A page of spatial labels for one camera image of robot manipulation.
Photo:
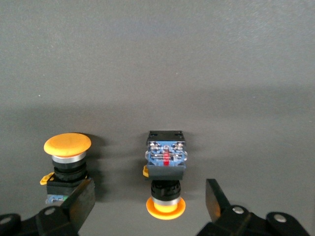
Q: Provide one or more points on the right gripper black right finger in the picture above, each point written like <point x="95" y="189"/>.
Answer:
<point x="216" y="204"/>

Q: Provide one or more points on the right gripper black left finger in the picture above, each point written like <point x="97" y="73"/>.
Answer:
<point x="78" y="204"/>

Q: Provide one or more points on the yellow mushroom pushbutton switch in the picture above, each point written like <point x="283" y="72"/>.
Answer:
<point x="165" y="172"/>
<point x="67" y="145"/>

